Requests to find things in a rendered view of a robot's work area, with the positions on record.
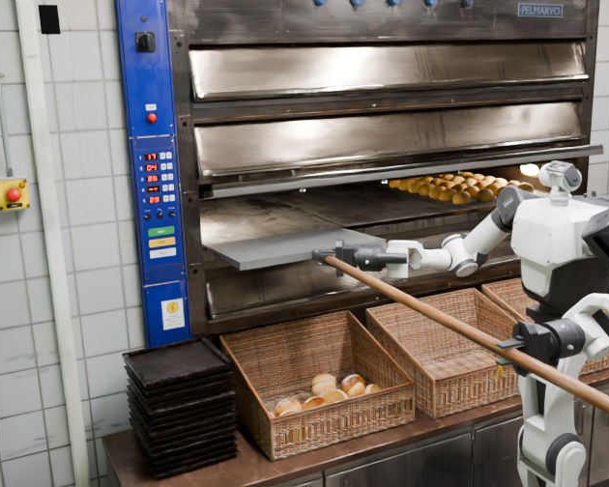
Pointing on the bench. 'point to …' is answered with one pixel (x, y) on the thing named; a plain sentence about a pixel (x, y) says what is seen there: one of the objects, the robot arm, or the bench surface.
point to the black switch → (145, 41)
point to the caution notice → (172, 314)
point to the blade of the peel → (287, 246)
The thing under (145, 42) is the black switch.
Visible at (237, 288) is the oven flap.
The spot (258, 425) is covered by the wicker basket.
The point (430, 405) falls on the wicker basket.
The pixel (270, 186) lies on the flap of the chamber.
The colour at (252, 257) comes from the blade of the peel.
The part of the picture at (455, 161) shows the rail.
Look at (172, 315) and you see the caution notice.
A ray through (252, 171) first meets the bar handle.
